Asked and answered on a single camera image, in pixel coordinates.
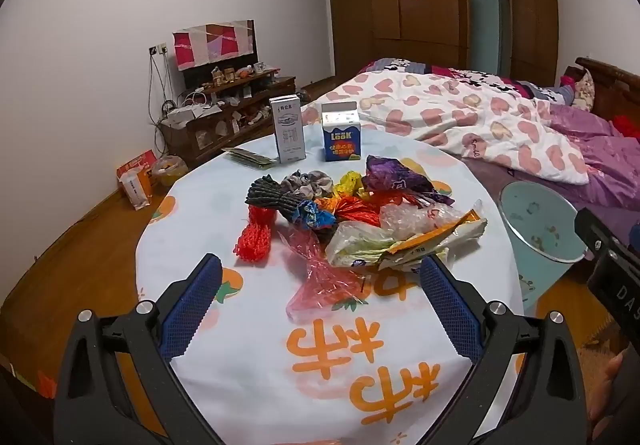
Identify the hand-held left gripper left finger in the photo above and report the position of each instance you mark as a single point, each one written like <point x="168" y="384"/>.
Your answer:
<point x="192" y="310"/>

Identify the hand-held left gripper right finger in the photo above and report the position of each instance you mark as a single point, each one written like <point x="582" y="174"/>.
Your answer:
<point x="450" y="310"/>

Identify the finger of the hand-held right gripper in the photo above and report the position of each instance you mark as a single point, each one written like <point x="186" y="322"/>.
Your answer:
<point x="597" y="235"/>

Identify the light green waste bin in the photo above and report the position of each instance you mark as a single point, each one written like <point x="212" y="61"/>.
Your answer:
<point x="535" y="220"/>

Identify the orange white snack packet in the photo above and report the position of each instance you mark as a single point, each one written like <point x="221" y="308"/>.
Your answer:
<point x="440" y="237"/>

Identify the red net bag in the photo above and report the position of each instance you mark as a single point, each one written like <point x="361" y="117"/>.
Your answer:
<point x="252" y="237"/>

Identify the pink transparent plastic bag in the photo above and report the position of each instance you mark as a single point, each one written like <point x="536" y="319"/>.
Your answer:
<point x="325" y="275"/>

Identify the orange-red plastic bag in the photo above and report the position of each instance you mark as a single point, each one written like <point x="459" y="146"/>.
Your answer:
<point x="360" y="211"/>

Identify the dark grey striped glove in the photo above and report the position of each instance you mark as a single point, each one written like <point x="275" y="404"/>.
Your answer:
<point x="270" y="195"/>

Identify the purple plastic bag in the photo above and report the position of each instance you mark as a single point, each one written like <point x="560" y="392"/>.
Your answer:
<point x="395" y="177"/>

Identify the blue wrapper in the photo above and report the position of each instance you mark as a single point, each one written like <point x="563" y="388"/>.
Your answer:
<point x="312" y="215"/>

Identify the yellow plastic bag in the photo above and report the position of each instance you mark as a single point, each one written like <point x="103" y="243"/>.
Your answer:
<point x="350" y="185"/>

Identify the grey scrunchie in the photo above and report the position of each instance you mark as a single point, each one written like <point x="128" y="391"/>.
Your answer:
<point x="307" y="182"/>

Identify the fruit print tablecloth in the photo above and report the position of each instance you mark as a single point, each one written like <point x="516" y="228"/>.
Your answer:
<point x="260" y="295"/>

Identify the purple bedcover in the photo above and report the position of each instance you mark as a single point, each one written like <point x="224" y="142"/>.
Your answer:
<point x="590" y="140"/>

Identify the yellowish plastic bag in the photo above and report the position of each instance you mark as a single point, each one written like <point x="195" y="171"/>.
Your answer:
<point x="169" y="172"/>

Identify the floral pillow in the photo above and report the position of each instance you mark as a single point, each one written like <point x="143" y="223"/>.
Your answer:
<point x="583" y="90"/>

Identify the pink grey cloth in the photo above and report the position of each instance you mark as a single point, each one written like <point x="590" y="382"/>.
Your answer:
<point x="566" y="87"/>

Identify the orange cardboard box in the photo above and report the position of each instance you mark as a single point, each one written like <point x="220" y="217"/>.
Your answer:
<point x="137" y="162"/>

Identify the flat green packet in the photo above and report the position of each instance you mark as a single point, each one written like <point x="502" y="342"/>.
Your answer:
<point x="247" y="158"/>

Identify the heart print quilt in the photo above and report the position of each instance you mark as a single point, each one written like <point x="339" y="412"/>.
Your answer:
<point x="440" y="120"/>

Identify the tall white carton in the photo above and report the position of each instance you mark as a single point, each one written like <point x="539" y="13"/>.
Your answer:
<point x="287" y="130"/>

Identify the blue white carton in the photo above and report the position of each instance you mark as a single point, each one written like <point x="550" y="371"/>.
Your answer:
<point x="340" y="135"/>

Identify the dark wooden television cabinet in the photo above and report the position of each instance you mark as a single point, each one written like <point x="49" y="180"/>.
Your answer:
<point x="260" y="100"/>

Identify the row of small ornaments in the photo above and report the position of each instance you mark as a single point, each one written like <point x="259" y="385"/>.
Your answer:
<point x="225" y="74"/>

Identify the black television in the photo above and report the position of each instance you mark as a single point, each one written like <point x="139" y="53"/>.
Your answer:
<point x="200" y="69"/>

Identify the red pink patchwork cloth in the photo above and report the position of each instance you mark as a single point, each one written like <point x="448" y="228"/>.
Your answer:
<point x="210" y="42"/>

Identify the brown wooden wardrobe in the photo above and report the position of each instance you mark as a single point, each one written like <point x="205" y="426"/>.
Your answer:
<point x="430" y="15"/>

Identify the wooden bed frame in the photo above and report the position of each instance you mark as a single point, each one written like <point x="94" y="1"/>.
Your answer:
<point x="615" y="85"/>

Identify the wall power outlet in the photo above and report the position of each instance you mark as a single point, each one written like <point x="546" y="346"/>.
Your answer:
<point x="158" y="49"/>

